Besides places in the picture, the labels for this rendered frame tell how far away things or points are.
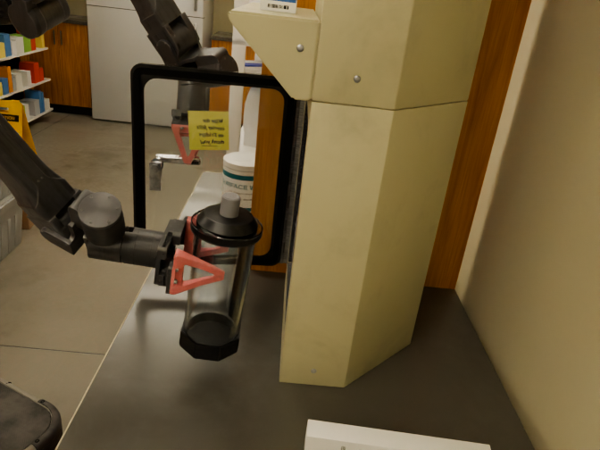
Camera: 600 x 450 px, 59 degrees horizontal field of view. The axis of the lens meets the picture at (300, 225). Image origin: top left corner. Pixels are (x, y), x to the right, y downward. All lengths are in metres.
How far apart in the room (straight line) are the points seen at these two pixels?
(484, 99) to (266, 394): 0.70
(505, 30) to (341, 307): 0.62
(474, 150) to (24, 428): 1.51
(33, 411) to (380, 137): 1.52
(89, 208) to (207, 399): 0.35
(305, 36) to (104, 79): 5.35
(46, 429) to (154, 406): 1.03
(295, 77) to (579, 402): 0.61
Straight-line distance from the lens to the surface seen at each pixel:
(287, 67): 0.71
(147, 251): 0.82
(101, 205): 0.77
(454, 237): 1.24
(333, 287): 0.82
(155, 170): 1.05
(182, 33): 1.10
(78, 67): 6.22
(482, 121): 1.16
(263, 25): 0.70
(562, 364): 0.94
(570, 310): 0.92
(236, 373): 0.94
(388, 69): 0.72
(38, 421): 1.92
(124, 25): 5.86
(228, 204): 0.78
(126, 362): 0.97
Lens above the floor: 1.55
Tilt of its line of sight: 24 degrees down
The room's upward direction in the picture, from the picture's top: 7 degrees clockwise
